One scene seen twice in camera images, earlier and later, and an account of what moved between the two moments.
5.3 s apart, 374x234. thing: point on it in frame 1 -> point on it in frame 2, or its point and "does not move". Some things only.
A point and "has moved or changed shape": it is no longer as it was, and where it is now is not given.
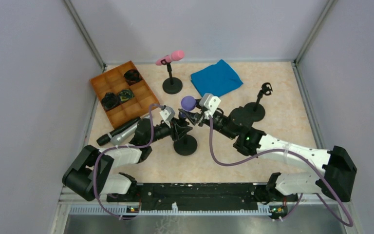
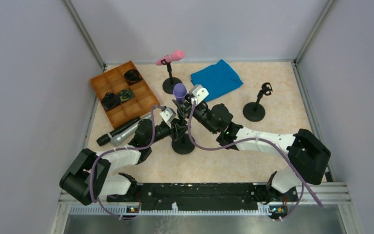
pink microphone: x=175 y=55 does not move
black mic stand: x=186 y=146 does not move
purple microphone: x=188 y=103 has moved or changed shape
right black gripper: x=203 y=117 -> x=188 y=105
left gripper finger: x=181 y=131 does not move
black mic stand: x=172 y=85 does not move
